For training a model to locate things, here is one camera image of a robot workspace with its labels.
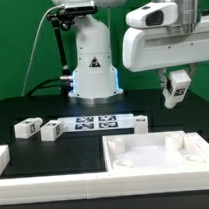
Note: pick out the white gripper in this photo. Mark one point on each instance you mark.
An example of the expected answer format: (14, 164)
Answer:
(155, 48)

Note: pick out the white square tabletop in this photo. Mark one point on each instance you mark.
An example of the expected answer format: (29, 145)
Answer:
(154, 150)

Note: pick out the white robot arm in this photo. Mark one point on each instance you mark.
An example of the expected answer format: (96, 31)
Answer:
(94, 78)

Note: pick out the white fiducial marker plate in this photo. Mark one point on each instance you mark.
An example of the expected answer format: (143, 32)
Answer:
(98, 122)

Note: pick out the white U-shaped fence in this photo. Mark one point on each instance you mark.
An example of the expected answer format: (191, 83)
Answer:
(192, 176)

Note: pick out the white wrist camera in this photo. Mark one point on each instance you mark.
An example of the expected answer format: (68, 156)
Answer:
(153, 15)

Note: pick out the grey camera on mount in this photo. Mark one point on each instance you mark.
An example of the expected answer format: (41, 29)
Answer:
(80, 7)

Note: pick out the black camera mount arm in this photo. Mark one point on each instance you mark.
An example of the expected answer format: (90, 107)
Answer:
(60, 38)

